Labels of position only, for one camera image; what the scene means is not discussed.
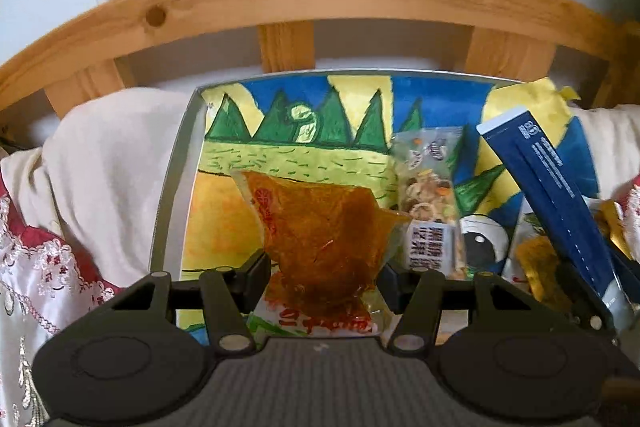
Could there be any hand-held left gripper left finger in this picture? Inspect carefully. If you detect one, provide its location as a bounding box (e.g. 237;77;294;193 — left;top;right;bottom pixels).
102;251;273;354

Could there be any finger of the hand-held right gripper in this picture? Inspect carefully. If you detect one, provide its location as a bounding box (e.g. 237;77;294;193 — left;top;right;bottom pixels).
607;232;640;274
557;257;619;339

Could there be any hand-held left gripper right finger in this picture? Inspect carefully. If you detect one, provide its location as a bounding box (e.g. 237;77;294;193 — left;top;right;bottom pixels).
377;266;536;352

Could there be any orange-brown clear snack packet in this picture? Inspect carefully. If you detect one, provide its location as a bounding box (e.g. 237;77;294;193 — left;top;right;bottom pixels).
232;169;414;337

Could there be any green white seaweed snack packet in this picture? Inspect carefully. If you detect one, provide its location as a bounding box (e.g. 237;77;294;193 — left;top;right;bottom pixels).
502;197;552;279

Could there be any mixed nuts clear packet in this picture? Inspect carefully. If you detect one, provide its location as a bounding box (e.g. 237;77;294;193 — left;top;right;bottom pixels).
390;127;469;281

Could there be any grey metal tray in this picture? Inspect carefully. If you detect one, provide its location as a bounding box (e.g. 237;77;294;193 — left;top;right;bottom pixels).
149;68;636;344

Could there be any dark blue snack packet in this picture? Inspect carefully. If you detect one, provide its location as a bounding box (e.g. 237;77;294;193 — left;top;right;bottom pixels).
475;107;634;334

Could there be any gold foil snack packet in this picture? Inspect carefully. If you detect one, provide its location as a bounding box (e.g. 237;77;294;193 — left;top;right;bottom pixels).
597;201;629;253

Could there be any clear nut snack packet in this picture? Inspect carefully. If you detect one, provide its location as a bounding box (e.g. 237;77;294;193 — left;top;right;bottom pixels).
515;237;574;309

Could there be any colourful dinosaur painting sheet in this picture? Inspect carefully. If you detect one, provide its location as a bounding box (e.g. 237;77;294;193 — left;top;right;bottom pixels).
182;74;583;339

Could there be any cream blanket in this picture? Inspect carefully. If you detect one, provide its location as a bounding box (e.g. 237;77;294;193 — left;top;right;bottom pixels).
0;87;640;293

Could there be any floral satin blanket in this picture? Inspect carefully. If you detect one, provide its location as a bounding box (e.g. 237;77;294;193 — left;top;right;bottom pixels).
0;179;640;427

